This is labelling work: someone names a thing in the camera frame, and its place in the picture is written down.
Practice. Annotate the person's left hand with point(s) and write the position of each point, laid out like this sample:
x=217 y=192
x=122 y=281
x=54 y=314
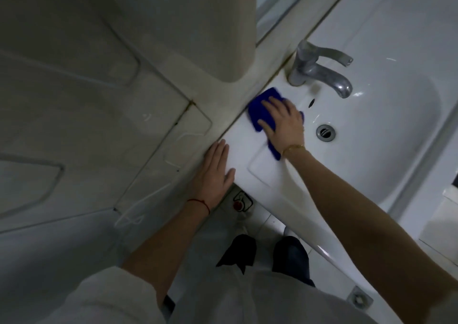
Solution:
x=211 y=184

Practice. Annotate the person's right hand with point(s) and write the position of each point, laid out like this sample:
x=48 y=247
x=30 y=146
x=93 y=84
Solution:
x=286 y=126

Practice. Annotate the person's left thumb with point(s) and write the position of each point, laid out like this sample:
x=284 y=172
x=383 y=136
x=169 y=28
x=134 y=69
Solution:
x=229 y=177

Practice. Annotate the person's left middle finger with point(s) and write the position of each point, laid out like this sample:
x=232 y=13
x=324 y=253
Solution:
x=216 y=155

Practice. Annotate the person's right thumb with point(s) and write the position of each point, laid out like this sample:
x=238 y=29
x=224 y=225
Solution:
x=265 y=124

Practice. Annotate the blue cleaning cloth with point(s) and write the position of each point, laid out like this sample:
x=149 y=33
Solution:
x=258 y=112

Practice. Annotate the person's left forearm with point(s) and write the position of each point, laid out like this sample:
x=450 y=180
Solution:
x=164 y=248

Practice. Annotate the person's right forearm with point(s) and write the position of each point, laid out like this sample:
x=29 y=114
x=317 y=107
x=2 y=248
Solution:
x=361 y=227

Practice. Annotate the metal sink drain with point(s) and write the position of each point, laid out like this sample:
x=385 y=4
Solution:
x=326 y=132

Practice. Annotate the chrome faucet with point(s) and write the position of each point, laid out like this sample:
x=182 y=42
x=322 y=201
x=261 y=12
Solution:
x=311 y=71

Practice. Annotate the dark trousers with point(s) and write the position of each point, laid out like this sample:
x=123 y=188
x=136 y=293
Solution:
x=291 y=259

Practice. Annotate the white ceramic sink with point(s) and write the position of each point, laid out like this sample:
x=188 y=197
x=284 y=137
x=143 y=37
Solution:
x=386 y=119

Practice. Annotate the white shirt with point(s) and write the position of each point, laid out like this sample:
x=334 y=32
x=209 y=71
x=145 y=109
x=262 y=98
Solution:
x=222 y=298

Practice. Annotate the square metal floor drain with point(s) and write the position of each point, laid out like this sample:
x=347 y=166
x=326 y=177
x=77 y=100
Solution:
x=359 y=297

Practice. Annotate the wall mirror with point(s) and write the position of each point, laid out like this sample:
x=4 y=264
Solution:
x=282 y=1

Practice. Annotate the white wall appliance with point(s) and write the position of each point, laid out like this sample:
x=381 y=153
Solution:
x=186 y=23

